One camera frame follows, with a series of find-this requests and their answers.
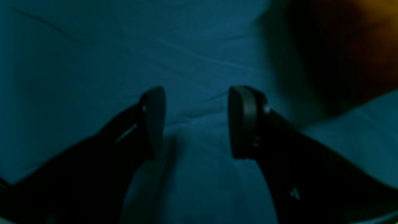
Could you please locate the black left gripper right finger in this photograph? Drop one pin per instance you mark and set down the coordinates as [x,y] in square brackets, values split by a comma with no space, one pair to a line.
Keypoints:
[309,183]

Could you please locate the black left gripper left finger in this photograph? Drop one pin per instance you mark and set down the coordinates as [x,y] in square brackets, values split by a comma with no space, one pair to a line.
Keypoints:
[88,182]

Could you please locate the orange t-shirt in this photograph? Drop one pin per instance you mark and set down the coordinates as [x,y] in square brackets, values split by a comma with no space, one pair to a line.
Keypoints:
[350,47]

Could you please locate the blue table cloth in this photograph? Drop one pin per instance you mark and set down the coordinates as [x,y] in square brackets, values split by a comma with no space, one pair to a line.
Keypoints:
[69,66]

